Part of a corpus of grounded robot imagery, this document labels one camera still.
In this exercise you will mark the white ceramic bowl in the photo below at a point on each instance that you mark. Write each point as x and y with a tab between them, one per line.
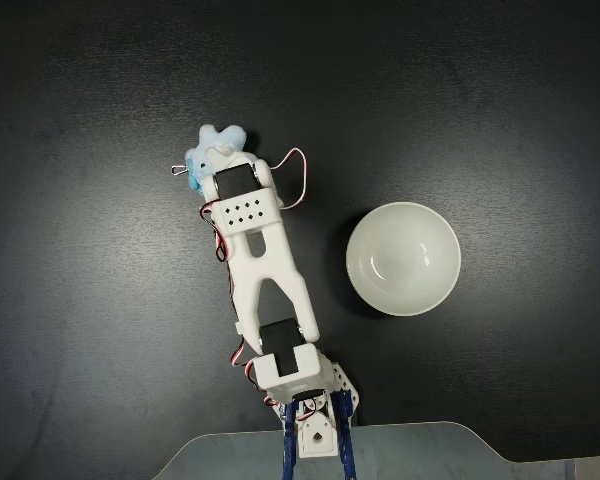
402	260

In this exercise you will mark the blue clamp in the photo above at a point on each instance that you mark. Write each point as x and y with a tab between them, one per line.
347	435
289	440

